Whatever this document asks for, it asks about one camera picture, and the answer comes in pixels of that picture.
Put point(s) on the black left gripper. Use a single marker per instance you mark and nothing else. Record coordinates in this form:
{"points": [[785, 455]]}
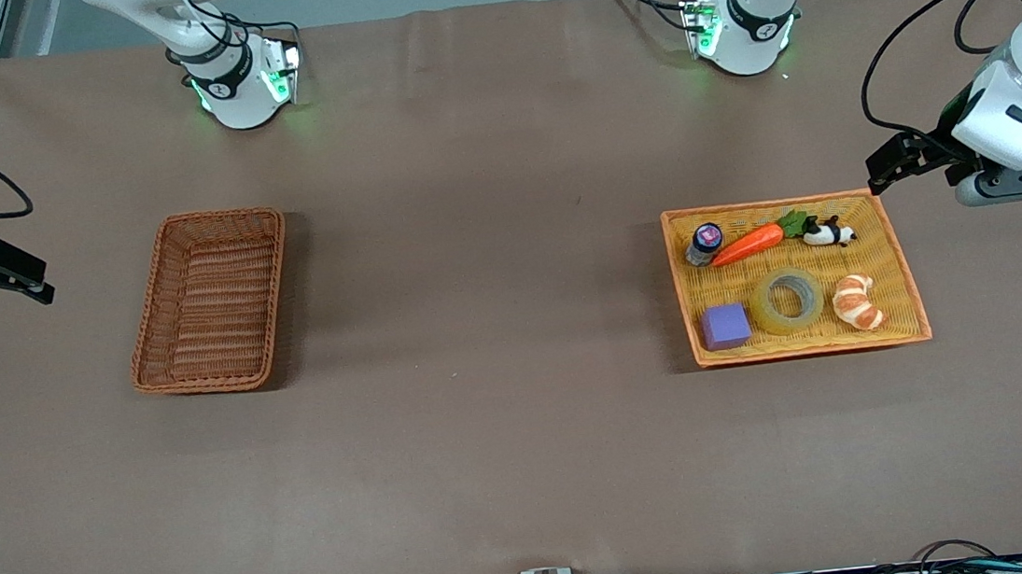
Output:
{"points": [[936, 148]]}

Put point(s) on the yellowish clear tape roll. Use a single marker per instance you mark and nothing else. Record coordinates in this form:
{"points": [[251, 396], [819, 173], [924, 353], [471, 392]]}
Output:
{"points": [[789, 326]]}

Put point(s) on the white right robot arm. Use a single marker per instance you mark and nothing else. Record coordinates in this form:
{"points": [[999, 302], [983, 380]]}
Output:
{"points": [[235, 98]]}

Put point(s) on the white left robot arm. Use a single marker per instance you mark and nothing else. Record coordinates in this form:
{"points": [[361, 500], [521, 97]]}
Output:
{"points": [[755, 48]]}

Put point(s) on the brown wicker basket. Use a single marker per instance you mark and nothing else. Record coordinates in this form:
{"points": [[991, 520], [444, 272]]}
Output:
{"points": [[217, 353]]}

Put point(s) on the black white panda figurine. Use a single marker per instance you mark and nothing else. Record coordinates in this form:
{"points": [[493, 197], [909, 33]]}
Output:
{"points": [[829, 235]]}

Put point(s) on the toy croissant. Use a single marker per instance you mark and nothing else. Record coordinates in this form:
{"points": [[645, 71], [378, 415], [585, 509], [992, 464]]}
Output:
{"points": [[855, 301]]}

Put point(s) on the orange toy carrot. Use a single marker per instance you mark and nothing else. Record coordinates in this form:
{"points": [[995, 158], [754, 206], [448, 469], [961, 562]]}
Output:
{"points": [[741, 246]]}

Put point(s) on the small dark jar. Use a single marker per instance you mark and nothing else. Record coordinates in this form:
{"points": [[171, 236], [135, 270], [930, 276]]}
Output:
{"points": [[705, 240]]}

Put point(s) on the orange wicker tray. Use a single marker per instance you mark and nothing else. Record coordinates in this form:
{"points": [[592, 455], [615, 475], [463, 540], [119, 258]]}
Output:
{"points": [[717, 281]]}

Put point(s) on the purple foam cube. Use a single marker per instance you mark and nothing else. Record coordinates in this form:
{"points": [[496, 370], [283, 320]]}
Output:
{"points": [[726, 327]]}

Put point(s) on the grey base connector box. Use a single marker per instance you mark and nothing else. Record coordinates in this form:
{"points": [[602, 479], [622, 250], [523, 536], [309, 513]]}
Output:
{"points": [[284, 74], [700, 25]]}

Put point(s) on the brown table cover cloth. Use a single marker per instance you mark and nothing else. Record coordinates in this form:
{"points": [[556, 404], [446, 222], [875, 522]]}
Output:
{"points": [[515, 324]]}

